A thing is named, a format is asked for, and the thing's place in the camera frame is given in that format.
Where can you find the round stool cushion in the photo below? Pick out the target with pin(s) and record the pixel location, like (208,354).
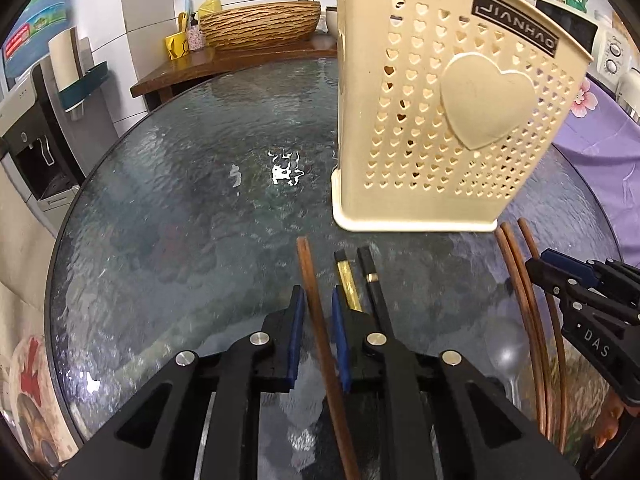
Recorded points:
(29,404)

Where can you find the water dispenser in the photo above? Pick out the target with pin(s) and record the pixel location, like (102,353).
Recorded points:
(49,152)

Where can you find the right hand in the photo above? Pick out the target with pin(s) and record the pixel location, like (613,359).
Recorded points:
(606,426)

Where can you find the wooden counter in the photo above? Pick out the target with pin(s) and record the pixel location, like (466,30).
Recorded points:
(175,76)

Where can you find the black chopstick gold band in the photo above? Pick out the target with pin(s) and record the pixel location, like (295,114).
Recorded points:
(344,271)

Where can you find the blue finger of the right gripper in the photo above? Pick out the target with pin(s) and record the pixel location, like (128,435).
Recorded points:
(580,271)

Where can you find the beige plastic utensil holder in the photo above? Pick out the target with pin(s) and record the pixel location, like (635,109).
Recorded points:
(445,108)

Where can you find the brown wooden chopstick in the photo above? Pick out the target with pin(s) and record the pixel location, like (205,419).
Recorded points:
(535,356)
(557,384)
(532,303)

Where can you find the steel spoon brown handle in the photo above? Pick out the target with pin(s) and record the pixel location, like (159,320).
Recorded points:
(507,349)

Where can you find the woven basket sink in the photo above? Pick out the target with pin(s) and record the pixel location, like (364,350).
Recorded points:
(261,25)

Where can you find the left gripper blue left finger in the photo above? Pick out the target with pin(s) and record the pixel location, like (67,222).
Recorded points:
(295,314)

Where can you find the blue water bottle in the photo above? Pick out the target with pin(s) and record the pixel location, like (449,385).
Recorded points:
(29,38)

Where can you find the white microwave oven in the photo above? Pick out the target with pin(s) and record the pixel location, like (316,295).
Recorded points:
(608,47)

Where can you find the white kettle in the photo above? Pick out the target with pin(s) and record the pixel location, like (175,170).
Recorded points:
(627,94)

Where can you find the purple floral cloth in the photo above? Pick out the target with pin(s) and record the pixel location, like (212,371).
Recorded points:
(602,143)

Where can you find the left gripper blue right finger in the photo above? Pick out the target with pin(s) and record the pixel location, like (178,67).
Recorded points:
(339,318)

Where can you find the yellow mug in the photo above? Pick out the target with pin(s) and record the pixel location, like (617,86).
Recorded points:
(177,45)

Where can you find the thin brown chopstick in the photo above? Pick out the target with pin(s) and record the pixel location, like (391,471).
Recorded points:
(333,387)

